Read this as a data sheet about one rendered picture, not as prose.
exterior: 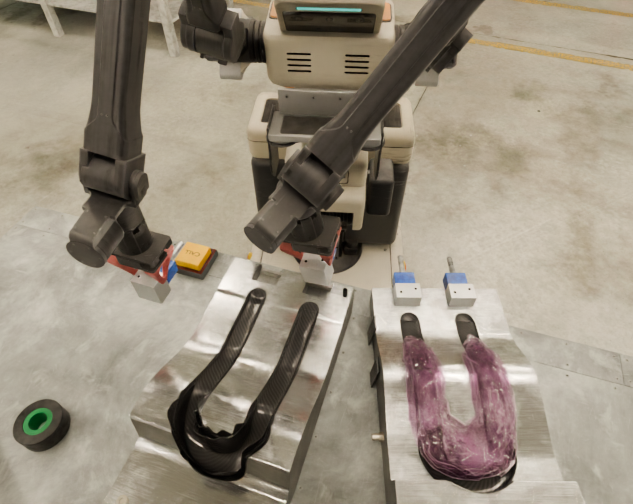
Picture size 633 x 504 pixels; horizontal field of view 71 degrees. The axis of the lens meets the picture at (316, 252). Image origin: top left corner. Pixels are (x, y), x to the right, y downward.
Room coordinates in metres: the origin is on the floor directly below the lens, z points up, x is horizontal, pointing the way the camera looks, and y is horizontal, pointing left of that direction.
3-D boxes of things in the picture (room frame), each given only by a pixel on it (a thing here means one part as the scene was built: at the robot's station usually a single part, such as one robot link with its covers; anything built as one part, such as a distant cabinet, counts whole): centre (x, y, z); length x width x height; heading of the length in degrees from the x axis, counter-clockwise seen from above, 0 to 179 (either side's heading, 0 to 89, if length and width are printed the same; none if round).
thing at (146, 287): (0.55, 0.30, 0.93); 0.13 x 0.05 x 0.05; 161
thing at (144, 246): (0.52, 0.31, 1.06); 0.10 x 0.07 x 0.07; 72
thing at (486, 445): (0.31, -0.24, 0.90); 0.26 x 0.18 x 0.08; 179
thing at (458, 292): (0.58, -0.29, 0.86); 0.13 x 0.05 x 0.05; 179
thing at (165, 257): (0.51, 0.30, 0.99); 0.07 x 0.07 x 0.09; 72
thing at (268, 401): (0.35, 0.11, 0.92); 0.35 x 0.16 x 0.09; 162
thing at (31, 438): (0.29, 0.48, 0.82); 0.08 x 0.08 x 0.04
